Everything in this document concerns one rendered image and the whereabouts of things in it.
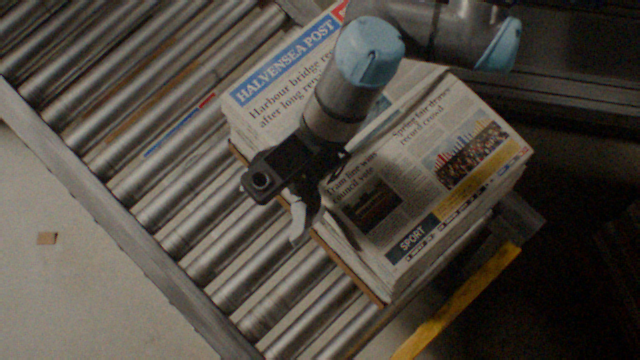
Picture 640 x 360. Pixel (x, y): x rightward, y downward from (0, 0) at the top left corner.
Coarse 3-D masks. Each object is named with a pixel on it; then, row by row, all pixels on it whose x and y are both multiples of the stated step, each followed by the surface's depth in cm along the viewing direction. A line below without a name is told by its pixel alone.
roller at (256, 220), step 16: (256, 208) 145; (272, 208) 145; (240, 224) 145; (256, 224) 145; (272, 224) 147; (224, 240) 144; (240, 240) 144; (208, 256) 143; (224, 256) 143; (192, 272) 143; (208, 272) 143
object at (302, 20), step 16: (272, 0) 156; (288, 0) 155; (304, 0) 155; (288, 16) 156; (304, 16) 154; (512, 192) 145; (496, 208) 144; (512, 208) 144; (528, 208) 144; (496, 224) 149; (512, 224) 143; (528, 224) 143
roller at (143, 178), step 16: (288, 32) 154; (272, 48) 153; (256, 64) 152; (208, 112) 150; (192, 128) 149; (208, 128) 150; (160, 144) 150; (176, 144) 148; (192, 144) 149; (144, 160) 149; (160, 160) 148; (176, 160) 149; (128, 176) 148; (144, 176) 147; (160, 176) 148; (112, 192) 147; (128, 192) 147; (144, 192) 148; (128, 208) 148
